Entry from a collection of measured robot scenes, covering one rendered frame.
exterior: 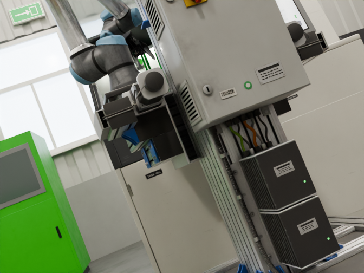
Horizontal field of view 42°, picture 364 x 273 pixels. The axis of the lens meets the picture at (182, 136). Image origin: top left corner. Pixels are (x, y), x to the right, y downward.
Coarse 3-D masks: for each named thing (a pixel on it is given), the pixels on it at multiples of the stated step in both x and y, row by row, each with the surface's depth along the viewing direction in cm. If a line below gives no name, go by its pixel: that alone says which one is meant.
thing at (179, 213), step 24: (144, 168) 233; (168, 168) 234; (192, 168) 234; (144, 192) 232; (168, 192) 233; (192, 192) 233; (144, 216) 231; (168, 216) 232; (192, 216) 232; (216, 216) 233; (168, 240) 231; (192, 240) 231; (216, 240) 232; (168, 264) 230; (192, 264) 230; (216, 264) 231
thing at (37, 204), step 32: (0, 160) 481; (32, 160) 484; (0, 192) 478; (32, 192) 481; (64, 192) 558; (0, 224) 475; (32, 224) 478; (64, 224) 481; (0, 256) 472; (32, 256) 474; (64, 256) 477
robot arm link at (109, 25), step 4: (108, 20) 220; (112, 20) 220; (104, 24) 219; (108, 24) 216; (112, 24) 214; (104, 28) 216; (108, 28) 215; (112, 28) 214; (116, 28) 213; (100, 32) 217; (104, 32) 214; (108, 32) 214; (112, 32) 214; (116, 32) 214; (120, 32) 214; (100, 36) 215; (104, 36) 214
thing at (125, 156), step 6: (120, 138) 234; (114, 144) 234; (120, 144) 234; (126, 144) 234; (120, 150) 234; (126, 150) 234; (120, 156) 233; (126, 156) 233; (132, 156) 234; (138, 156) 234; (126, 162) 233; (132, 162) 234
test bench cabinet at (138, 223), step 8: (120, 168) 235; (120, 176) 233; (120, 184) 232; (128, 192) 232; (128, 200) 232; (136, 216) 231; (136, 224) 231; (144, 232) 231; (144, 240) 230; (152, 256) 230; (152, 264) 230; (160, 272) 231
